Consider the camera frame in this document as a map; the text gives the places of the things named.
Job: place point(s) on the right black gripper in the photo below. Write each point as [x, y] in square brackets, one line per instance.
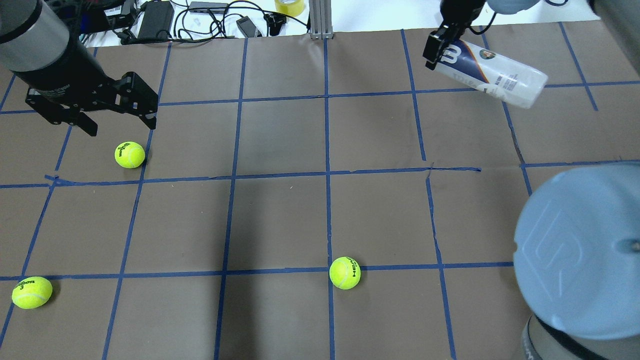
[458, 14]

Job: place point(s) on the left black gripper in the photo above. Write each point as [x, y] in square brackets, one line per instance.
[62, 69]

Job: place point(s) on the clear Wilson tennis ball can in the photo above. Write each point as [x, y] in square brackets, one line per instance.
[492, 73]

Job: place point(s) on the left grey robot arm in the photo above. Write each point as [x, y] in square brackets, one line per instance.
[40, 45]

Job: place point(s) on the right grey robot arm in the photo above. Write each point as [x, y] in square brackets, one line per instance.
[577, 238]

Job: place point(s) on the tennis ball upper left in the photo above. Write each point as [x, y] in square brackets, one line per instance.
[129, 155]

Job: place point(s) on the tennis ball lower left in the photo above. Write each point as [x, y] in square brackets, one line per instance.
[32, 292]

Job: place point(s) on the Head tennis ball centre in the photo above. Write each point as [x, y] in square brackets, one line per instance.
[345, 273]

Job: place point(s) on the black power adapter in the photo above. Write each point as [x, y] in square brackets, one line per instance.
[157, 17]

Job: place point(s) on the yellow tape roll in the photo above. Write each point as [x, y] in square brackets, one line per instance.
[292, 8]

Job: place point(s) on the grey usb hub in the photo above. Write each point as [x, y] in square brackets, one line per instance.
[208, 7]

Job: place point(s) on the small black device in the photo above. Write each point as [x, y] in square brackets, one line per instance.
[248, 28]

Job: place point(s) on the aluminium frame post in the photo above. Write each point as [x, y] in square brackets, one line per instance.
[320, 23]

